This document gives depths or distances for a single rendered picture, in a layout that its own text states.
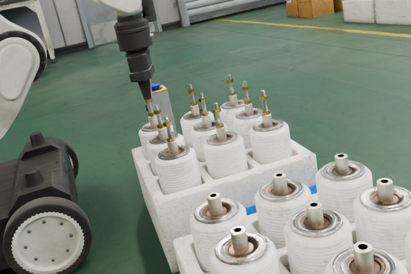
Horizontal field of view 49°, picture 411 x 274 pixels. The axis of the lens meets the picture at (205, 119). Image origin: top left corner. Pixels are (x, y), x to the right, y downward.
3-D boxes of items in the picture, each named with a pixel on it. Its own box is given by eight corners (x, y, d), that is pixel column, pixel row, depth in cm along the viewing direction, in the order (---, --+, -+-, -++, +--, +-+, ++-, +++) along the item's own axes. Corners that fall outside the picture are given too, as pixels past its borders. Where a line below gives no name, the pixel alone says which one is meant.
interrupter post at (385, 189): (384, 206, 67) (382, 186, 66) (373, 199, 69) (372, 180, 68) (397, 201, 67) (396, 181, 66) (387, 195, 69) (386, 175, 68)
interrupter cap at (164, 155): (197, 148, 103) (196, 146, 103) (176, 162, 98) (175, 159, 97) (172, 146, 108) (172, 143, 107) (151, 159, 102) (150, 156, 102)
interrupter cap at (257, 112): (270, 112, 118) (269, 109, 118) (250, 122, 114) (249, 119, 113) (249, 109, 124) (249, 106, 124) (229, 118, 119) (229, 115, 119)
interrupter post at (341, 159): (340, 177, 78) (338, 159, 77) (333, 172, 80) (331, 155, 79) (352, 173, 78) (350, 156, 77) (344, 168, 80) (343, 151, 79)
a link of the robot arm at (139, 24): (118, 37, 111) (106, -10, 108) (113, 34, 121) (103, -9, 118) (162, 27, 114) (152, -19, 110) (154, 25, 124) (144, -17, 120)
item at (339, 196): (343, 281, 79) (333, 189, 73) (315, 252, 88) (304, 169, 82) (390, 263, 81) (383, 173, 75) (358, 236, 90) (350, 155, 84)
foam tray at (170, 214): (172, 274, 101) (154, 204, 96) (144, 202, 137) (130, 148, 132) (324, 221, 110) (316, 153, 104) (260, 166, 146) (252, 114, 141)
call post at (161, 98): (167, 186, 145) (145, 95, 135) (162, 178, 151) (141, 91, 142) (188, 180, 146) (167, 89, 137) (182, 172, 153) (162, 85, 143)
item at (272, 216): (282, 303, 76) (266, 211, 71) (260, 271, 85) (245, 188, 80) (332, 285, 78) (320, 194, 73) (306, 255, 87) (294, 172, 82)
